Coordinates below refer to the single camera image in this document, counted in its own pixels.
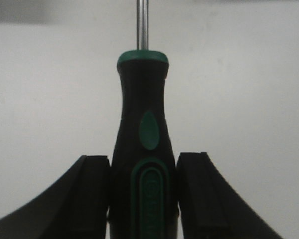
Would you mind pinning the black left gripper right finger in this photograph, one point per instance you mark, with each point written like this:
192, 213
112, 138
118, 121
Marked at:
210, 207

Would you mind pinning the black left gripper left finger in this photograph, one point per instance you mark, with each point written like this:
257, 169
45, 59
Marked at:
73, 207

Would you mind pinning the green black screwdriver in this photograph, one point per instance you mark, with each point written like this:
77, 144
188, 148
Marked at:
143, 185

